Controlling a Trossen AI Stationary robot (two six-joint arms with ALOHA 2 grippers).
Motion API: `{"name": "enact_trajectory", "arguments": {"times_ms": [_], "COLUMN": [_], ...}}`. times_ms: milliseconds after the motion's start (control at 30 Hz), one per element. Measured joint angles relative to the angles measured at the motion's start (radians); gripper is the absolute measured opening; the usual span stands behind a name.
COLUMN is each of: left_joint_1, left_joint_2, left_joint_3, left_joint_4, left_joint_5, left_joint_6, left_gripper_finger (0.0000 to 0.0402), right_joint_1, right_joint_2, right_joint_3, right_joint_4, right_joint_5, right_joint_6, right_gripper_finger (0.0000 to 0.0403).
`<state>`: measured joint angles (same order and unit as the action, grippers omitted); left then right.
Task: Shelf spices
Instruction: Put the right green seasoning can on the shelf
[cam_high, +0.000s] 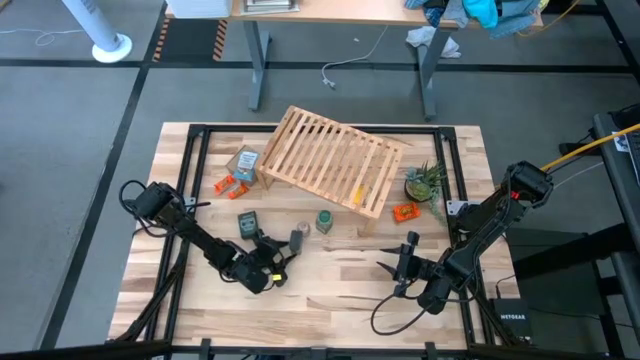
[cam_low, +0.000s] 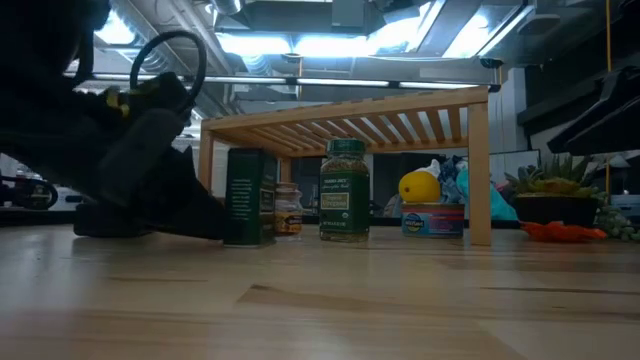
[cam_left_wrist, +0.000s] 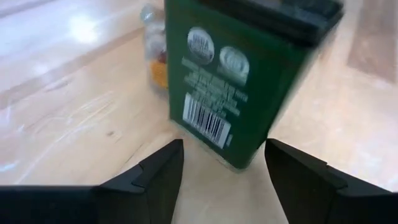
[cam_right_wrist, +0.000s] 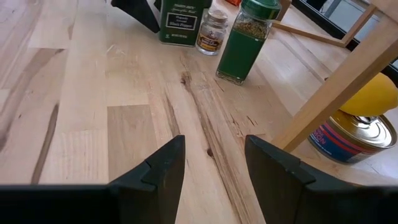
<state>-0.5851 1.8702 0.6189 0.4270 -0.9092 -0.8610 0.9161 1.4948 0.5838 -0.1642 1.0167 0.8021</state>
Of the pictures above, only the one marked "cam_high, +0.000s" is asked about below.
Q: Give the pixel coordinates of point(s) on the oregano jar with green lid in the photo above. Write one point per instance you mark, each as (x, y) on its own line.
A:
(324, 221)

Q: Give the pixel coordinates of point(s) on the wooden slatted shelf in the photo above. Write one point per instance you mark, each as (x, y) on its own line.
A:
(320, 155)

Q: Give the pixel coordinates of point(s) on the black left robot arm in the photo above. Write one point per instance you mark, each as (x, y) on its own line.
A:
(200, 240)

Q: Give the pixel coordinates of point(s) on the black Netgear router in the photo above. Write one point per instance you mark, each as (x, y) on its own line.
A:
(512, 320)

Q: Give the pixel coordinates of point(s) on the wooden-top desk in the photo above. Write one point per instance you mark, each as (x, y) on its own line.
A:
(350, 12)

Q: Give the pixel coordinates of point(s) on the black mat with yellow stripes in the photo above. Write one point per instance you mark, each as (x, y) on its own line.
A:
(192, 42)

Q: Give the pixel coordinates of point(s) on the potted succulent plant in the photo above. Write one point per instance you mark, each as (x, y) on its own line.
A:
(422, 187)

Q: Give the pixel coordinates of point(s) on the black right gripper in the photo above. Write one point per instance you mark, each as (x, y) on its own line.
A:
(420, 270)

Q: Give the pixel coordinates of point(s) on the green pepper spice tin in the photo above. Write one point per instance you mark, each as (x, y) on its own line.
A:
(296, 241)
(248, 224)

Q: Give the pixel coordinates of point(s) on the black crossbar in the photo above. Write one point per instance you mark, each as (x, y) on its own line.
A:
(100, 350)

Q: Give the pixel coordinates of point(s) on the black aluminium table frame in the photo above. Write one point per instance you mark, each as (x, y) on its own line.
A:
(197, 150)

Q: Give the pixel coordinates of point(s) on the yellow lemon juice bottle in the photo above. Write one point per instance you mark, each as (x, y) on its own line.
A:
(360, 195)

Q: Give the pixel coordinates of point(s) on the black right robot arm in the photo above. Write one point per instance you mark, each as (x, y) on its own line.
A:
(490, 225)

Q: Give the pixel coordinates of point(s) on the white cloth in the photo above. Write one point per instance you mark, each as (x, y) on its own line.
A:
(430, 40)

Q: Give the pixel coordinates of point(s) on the black side desk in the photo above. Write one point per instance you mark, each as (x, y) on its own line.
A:
(622, 200)

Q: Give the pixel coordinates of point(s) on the orange Reese's candy packet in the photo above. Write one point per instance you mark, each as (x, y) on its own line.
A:
(406, 212)

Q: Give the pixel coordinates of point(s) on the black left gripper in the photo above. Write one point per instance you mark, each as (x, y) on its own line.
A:
(274, 267)

